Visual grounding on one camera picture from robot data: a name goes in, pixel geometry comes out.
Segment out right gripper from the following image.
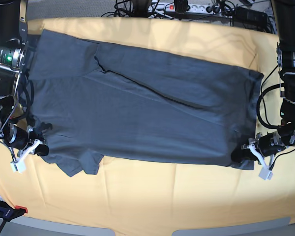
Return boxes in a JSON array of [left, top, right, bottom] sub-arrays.
[[3, 124, 49, 157]]

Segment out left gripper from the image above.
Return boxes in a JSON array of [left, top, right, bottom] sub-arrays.
[[231, 132, 285, 162]]

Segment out blue-grey T-shirt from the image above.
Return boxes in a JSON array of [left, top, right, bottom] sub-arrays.
[[29, 30, 263, 177]]

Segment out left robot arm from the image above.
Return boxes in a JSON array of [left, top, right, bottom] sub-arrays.
[[231, 0, 295, 163]]

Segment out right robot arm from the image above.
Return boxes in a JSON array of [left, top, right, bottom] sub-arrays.
[[0, 0, 49, 156]]

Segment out blue bar clamp red pad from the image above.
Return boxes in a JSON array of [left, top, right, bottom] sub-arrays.
[[0, 196, 29, 236]]

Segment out yellow table cloth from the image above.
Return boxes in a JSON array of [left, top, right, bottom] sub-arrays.
[[0, 17, 295, 236]]

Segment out black power adapter brick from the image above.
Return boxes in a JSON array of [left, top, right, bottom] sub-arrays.
[[234, 7, 268, 27]]

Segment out white power strip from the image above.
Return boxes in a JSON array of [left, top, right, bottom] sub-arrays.
[[148, 1, 217, 15]]

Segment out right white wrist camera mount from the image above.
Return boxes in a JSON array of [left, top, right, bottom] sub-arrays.
[[10, 139, 46, 174]]

